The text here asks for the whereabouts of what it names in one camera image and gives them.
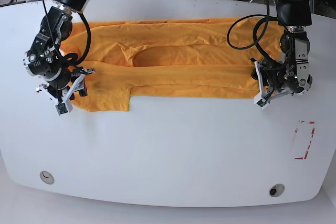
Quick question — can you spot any right table grommet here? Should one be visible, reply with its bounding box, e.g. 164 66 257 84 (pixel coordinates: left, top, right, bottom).
269 184 285 197

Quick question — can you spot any left table grommet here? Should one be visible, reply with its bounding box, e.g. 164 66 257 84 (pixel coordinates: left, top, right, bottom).
39 171 55 185

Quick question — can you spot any table grommet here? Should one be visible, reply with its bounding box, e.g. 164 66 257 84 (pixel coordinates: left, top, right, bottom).
39 171 55 185
269 184 285 197

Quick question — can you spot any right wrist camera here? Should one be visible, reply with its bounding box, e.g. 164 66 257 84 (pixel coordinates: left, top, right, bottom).
55 102 73 116

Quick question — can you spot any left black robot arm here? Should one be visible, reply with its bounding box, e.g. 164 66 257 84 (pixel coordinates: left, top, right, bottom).
240 0 313 109

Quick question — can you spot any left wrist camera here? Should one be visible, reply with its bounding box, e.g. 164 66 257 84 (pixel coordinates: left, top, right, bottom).
254 93 270 110

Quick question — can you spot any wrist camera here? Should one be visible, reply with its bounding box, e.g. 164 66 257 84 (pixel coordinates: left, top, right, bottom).
254 93 270 110
55 102 73 116

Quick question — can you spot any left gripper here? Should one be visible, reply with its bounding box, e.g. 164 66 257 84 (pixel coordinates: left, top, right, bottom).
249 57 289 102

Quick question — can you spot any orange t-shirt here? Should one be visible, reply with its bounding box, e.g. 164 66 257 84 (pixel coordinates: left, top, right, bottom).
59 17 286 113

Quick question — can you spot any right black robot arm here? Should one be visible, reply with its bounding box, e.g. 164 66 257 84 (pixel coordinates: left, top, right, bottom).
24 0 91 103

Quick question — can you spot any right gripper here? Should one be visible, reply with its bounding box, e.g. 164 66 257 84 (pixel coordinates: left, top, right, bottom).
36 67 96 105

